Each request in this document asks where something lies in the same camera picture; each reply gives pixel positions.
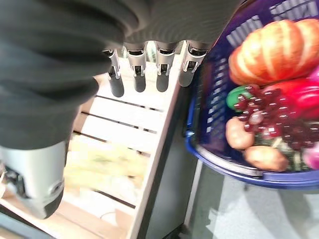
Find wooden slatted crate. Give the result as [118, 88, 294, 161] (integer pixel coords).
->
[0, 41, 186, 239]

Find purple red onion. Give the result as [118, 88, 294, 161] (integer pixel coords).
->
[302, 146, 319, 171]

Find orange pumpkin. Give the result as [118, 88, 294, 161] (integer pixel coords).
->
[228, 19, 319, 87]

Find blue plastic shopping basket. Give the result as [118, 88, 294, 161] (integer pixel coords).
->
[183, 0, 319, 192]

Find yellow corn cobs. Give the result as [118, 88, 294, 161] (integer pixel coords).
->
[63, 135, 148, 200]

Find brown potato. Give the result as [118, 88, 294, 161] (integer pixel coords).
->
[243, 145, 290, 172]
[225, 116, 255, 151]

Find green bell pepper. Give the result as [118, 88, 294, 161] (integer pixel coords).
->
[226, 85, 253, 112]

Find red bell pepper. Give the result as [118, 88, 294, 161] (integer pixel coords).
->
[260, 77, 319, 118]

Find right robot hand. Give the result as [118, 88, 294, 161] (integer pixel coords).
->
[0, 0, 249, 220]

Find dark red grape bunch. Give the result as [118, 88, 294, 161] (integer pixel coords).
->
[234, 84, 319, 151]

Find dark green leafy vegetable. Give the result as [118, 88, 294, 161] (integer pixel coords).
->
[254, 133, 315, 172]

